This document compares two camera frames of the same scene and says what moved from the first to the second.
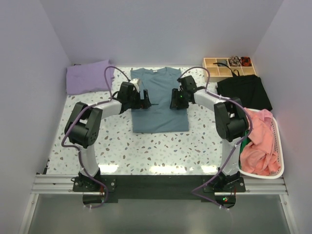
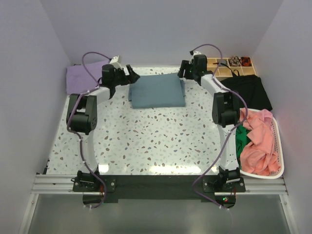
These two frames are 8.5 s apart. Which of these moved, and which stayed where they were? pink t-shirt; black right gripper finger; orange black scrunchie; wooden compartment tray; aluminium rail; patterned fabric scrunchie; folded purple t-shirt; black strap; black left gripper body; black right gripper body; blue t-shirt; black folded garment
Moved: blue t-shirt; black left gripper body; black right gripper body; black right gripper finger
Stayed: black strap; folded purple t-shirt; patterned fabric scrunchie; orange black scrunchie; aluminium rail; black folded garment; wooden compartment tray; pink t-shirt
